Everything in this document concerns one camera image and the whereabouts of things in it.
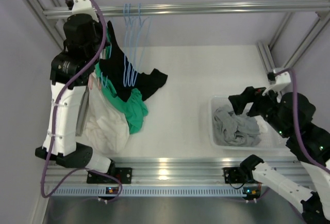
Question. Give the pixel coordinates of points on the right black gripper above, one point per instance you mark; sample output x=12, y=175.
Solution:
x=239, y=101

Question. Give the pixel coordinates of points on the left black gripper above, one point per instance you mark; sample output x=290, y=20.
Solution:
x=97, y=27

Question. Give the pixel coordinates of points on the light blue wire hanger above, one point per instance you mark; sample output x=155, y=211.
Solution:
x=127, y=19

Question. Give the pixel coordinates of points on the black garment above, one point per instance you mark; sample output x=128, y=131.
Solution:
x=122, y=75

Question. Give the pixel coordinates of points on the white tank top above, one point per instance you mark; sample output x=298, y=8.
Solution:
x=263, y=128

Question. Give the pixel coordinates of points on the blue wire hanger with green garment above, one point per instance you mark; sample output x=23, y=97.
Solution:
x=106, y=54

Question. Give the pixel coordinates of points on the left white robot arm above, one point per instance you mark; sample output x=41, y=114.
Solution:
x=70, y=71

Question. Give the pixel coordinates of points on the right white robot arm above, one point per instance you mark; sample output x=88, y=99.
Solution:
x=310, y=146

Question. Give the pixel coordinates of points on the clear plastic basket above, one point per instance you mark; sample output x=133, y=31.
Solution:
x=271, y=141

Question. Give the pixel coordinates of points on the green garment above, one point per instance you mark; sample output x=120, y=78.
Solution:
x=134, y=109

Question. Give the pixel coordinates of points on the large white garment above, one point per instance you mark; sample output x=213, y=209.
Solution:
x=106, y=128

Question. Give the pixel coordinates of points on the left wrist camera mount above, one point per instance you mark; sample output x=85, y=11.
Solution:
x=82, y=7

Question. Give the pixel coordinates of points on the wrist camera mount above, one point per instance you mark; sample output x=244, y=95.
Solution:
x=82, y=7
x=278, y=78

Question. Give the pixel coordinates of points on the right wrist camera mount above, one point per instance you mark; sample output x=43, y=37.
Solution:
x=278, y=78

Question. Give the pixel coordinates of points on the pink wire hanger outer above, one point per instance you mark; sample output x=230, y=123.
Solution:
x=90, y=81

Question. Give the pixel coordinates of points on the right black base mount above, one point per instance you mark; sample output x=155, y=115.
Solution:
x=233, y=175

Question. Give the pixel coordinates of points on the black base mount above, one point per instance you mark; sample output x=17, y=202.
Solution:
x=233, y=175
x=122, y=174

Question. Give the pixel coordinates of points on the front aluminium rail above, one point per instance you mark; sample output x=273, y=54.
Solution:
x=201, y=171

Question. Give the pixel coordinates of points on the aluminium hanging rail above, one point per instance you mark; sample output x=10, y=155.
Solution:
x=272, y=6

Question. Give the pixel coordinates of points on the perforated cable duct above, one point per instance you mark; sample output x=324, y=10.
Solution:
x=150, y=191

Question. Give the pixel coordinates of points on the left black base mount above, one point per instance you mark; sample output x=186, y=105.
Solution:
x=122, y=174

